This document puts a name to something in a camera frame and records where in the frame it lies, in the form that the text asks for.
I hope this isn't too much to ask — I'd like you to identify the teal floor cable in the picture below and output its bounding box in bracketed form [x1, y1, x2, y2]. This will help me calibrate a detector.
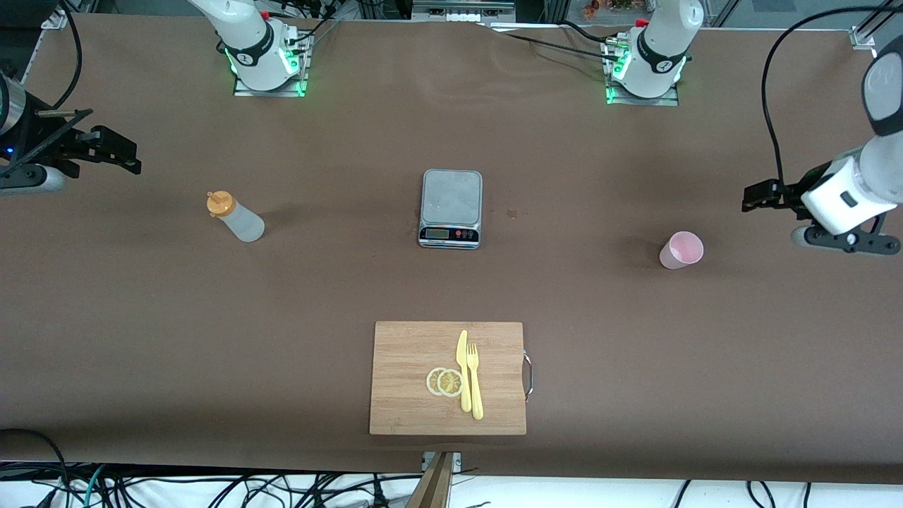
[83, 464, 108, 507]

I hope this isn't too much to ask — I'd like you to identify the orange background object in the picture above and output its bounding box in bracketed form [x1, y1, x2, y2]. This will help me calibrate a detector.
[582, 0, 636, 18]

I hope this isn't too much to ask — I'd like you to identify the silver digital kitchen scale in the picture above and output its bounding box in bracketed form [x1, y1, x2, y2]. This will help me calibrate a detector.
[418, 169, 483, 250]

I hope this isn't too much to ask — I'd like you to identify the black table cable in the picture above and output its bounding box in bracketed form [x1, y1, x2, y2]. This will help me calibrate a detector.
[561, 20, 614, 44]
[504, 32, 625, 63]

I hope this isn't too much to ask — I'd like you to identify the grey power strip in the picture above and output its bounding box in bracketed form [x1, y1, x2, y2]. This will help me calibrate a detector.
[413, 0, 516, 23]

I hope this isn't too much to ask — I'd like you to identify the wooden cutting board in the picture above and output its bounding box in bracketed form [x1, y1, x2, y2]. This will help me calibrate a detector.
[369, 321, 534, 436]

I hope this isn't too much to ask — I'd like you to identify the black looped floor cable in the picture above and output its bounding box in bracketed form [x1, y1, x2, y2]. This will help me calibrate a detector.
[0, 428, 71, 495]

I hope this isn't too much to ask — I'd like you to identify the yellow plastic fork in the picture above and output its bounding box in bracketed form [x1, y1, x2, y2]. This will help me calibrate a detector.
[466, 343, 485, 421]

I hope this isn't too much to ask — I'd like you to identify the sauce bottle with orange cap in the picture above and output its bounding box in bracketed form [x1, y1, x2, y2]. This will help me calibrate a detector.
[207, 190, 266, 243]

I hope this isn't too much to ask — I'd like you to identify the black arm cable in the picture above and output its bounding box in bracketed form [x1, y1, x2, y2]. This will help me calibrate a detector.
[49, 0, 82, 110]
[763, 6, 903, 188]

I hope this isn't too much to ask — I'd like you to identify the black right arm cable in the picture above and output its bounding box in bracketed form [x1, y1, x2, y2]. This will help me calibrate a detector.
[49, 0, 82, 110]

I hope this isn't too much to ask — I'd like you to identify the pink plastic cup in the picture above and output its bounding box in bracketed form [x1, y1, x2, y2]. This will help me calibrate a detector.
[659, 231, 705, 270]

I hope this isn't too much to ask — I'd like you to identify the black base cable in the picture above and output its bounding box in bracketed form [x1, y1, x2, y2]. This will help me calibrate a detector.
[286, 0, 346, 54]

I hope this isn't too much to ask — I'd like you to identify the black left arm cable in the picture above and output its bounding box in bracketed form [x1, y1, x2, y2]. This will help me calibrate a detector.
[763, 6, 903, 188]

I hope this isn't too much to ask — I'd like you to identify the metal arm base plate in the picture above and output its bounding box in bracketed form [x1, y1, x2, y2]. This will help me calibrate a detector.
[233, 32, 311, 97]
[605, 39, 679, 107]

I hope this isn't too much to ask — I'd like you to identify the yellow plastic knife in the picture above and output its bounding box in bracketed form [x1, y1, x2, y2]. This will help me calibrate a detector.
[456, 329, 472, 413]

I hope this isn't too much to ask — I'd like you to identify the wooden post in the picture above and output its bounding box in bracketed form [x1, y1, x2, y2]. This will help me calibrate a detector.
[406, 452, 456, 508]

